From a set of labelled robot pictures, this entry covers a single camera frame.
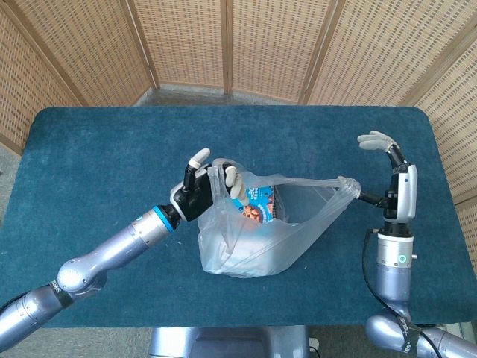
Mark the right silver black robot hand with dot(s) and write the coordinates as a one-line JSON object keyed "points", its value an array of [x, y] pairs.
{"points": [[406, 194]]}

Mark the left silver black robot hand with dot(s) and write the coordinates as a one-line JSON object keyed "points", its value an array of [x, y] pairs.
{"points": [[194, 197]]}

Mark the clear plastic bag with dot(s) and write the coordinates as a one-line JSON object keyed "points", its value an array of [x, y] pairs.
{"points": [[261, 253]]}

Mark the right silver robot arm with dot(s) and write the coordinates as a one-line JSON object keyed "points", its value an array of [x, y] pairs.
{"points": [[393, 268]]}

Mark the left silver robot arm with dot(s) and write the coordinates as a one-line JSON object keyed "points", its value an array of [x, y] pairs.
{"points": [[112, 250]]}

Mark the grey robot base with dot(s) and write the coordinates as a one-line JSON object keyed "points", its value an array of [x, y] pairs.
{"points": [[227, 343]]}

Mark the blue cookie box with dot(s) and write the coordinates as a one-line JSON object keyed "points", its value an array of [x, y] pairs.
{"points": [[257, 209]]}

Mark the white wet wipes pack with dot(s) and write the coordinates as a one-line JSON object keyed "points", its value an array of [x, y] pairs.
{"points": [[238, 257]]}

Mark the blue carpet table cover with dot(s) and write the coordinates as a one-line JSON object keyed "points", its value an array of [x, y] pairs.
{"points": [[112, 156]]}

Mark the woven bamboo folding screen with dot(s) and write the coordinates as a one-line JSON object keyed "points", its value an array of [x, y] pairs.
{"points": [[261, 44]]}

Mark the white power socket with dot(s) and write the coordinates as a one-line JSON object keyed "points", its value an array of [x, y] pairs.
{"points": [[314, 344]]}

